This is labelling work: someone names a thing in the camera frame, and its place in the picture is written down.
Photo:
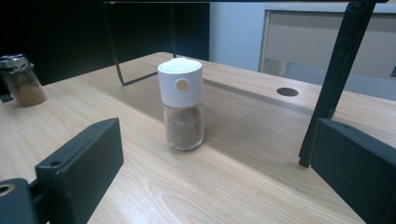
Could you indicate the black low shelf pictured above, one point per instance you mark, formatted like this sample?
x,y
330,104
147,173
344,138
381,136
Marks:
x,y
342,62

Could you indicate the silver-lid glass spice jar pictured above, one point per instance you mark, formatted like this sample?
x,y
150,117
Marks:
x,y
23,84

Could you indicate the black curtain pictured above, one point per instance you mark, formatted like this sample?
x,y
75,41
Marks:
x,y
62,31

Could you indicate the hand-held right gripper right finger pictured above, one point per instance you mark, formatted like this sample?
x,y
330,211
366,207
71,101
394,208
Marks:
x,y
358,168

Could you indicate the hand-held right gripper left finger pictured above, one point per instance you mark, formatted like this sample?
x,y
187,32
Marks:
x,y
84,161

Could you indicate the white-lid glass spice jar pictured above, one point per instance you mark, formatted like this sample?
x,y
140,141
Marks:
x,y
181,93

